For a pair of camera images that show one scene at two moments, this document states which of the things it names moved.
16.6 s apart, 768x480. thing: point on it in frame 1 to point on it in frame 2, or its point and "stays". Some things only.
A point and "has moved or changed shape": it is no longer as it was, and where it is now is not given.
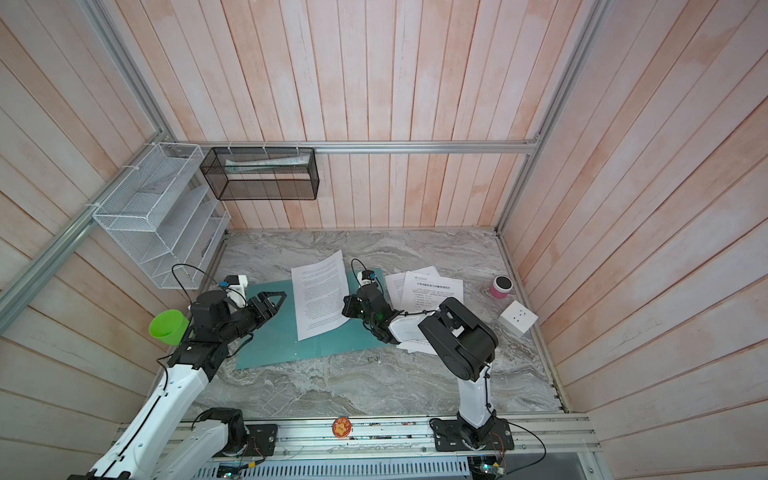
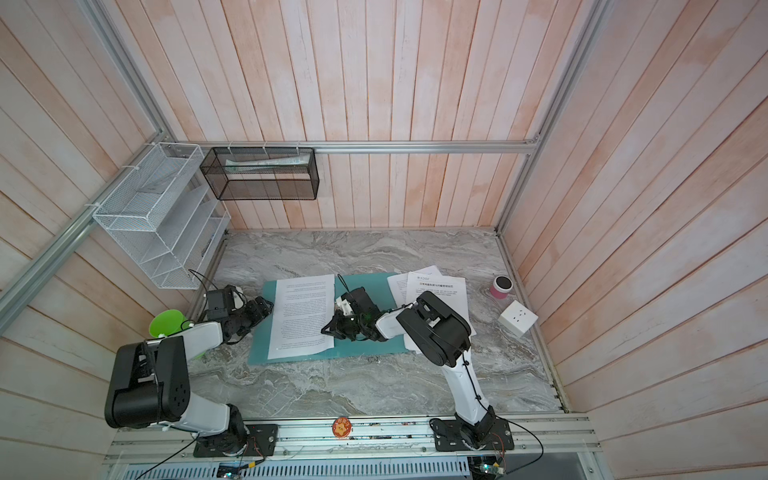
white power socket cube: x=517 y=318 stays
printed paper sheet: x=424 y=293 stays
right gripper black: x=351 y=305 to x=337 y=326
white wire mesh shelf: x=168 y=216 stays
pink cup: x=502 y=285 stays
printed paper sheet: x=320 y=287 has moved or changed shape
